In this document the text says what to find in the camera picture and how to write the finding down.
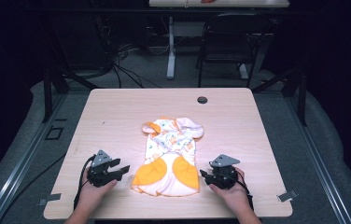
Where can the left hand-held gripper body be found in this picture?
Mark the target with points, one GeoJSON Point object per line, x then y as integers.
{"type": "Point", "coordinates": [99, 174]}

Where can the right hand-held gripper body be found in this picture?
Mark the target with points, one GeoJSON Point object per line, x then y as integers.
{"type": "Point", "coordinates": [225, 175]}

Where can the orange and white baby romper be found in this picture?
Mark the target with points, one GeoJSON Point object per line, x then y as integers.
{"type": "Point", "coordinates": [169, 146]}

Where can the person's left hand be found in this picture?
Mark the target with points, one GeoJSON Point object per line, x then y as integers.
{"type": "Point", "coordinates": [91, 194]}

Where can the person's right hand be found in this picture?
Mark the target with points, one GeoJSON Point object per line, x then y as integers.
{"type": "Point", "coordinates": [237, 196]}

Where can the grey tape strip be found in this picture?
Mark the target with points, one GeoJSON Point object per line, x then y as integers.
{"type": "Point", "coordinates": [287, 196]}
{"type": "Point", "coordinates": [50, 198]}

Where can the black metal stand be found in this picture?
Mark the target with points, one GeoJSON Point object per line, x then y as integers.
{"type": "Point", "coordinates": [48, 93]}
{"type": "Point", "coordinates": [301, 93]}

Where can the white table leg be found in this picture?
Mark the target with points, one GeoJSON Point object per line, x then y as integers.
{"type": "Point", "coordinates": [171, 49]}

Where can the black chair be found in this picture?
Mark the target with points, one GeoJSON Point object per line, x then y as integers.
{"type": "Point", "coordinates": [229, 37]}

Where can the white background table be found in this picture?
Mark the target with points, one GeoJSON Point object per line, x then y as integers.
{"type": "Point", "coordinates": [242, 3]}

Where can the orange object on background table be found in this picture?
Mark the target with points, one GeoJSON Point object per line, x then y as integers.
{"type": "Point", "coordinates": [208, 1]}

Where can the aluminium floor rail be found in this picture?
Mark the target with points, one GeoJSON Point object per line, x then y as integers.
{"type": "Point", "coordinates": [18, 168]}
{"type": "Point", "coordinates": [320, 168]}

